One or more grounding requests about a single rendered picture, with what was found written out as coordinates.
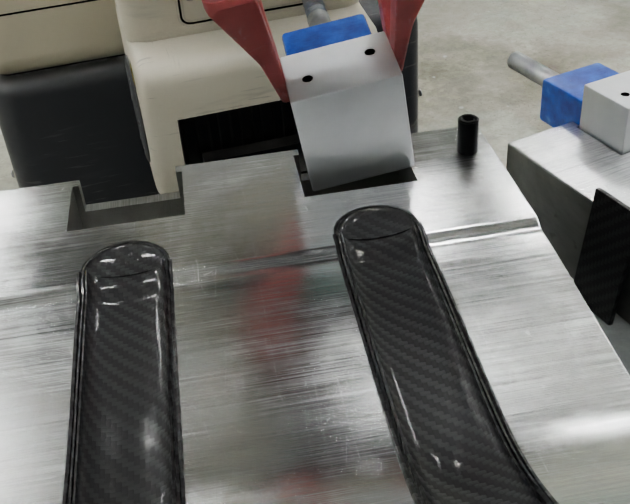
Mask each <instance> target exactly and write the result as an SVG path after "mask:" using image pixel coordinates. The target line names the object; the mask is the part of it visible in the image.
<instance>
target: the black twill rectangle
mask: <svg viewBox="0 0 630 504"><path fill-rule="evenodd" d="M629 264H630V207H629V206H628V205H626V204H625V203H623V202H622V201H620V200H619V199H617V198H616V197H614V196H613V195H611V194H610V193H608V192H607V191H605V190H604V189H602V188H596V190H595V195H594V199H593V203H592V207H591V211H590V215H589V220H588V224H587V228H586V232H585V236H584V240H583V245H582V249H581V253H580V257H579V261H578V265H577V269H576V274H575V278H574V283H575V285H576V286H577V288H578V290H579V291H580V293H581V295H582V297H583V298H584V300H585V302H586V303H587V305H588V307H589V308H590V310H591V311H592V312H593V313H594V314H595V315H596V316H598V317H599V318H600V319H601V320H602V321H604V322H605V323H606V324H607V325H612V324H613V322H614V318H615V315H616V311H617V307H618V304H619V300H620V297H621V293H622V290H623V286H624V282H625V279H626V275H627V272H628V268H629Z"/></svg>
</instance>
